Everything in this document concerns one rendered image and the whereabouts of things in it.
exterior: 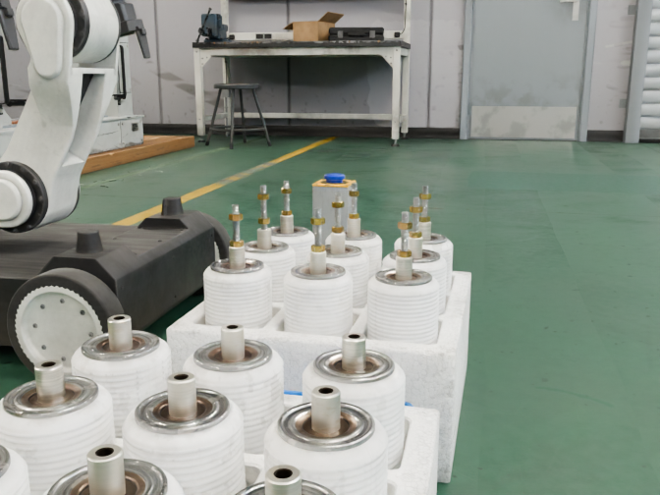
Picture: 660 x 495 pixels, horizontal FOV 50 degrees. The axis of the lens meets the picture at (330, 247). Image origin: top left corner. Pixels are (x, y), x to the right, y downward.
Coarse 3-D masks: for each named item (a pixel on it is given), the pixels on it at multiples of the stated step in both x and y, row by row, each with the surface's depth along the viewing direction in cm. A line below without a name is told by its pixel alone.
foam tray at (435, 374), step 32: (192, 320) 99; (448, 320) 99; (192, 352) 96; (288, 352) 93; (320, 352) 91; (384, 352) 89; (416, 352) 88; (448, 352) 88; (288, 384) 94; (416, 384) 89; (448, 384) 88; (448, 416) 89; (448, 448) 90; (448, 480) 91
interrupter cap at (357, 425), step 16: (288, 416) 56; (304, 416) 56; (352, 416) 56; (368, 416) 55; (288, 432) 53; (304, 432) 53; (336, 432) 54; (352, 432) 53; (368, 432) 53; (304, 448) 51; (320, 448) 51; (336, 448) 51
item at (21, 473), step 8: (8, 448) 52; (16, 456) 51; (16, 464) 50; (24, 464) 50; (8, 472) 48; (16, 472) 49; (24, 472) 49; (0, 480) 47; (8, 480) 48; (16, 480) 48; (24, 480) 49; (0, 488) 47; (8, 488) 47; (16, 488) 48; (24, 488) 49
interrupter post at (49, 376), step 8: (48, 360) 59; (56, 360) 59; (40, 368) 58; (48, 368) 58; (56, 368) 58; (40, 376) 58; (48, 376) 58; (56, 376) 58; (40, 384) 58; (48, 384) 58; (56, 384) 58; (64, 384) 59; (40, 392) 58; (48, 392) 58; (56, 392) 58; (64, 392) 59; (40, 400) 58; (48, 400) 58; (56, 400) 59
